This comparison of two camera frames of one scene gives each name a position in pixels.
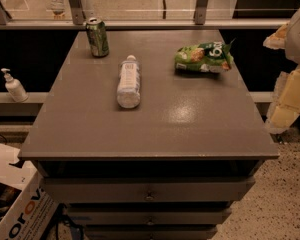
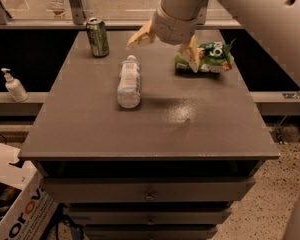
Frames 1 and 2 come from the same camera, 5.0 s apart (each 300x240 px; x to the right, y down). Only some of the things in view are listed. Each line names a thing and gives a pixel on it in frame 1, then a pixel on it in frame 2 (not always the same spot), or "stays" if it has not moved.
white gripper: (299, 39) -> (174, 29)
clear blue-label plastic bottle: (129, 83) stays
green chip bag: (208, 57) stays
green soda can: (97, 35) stays
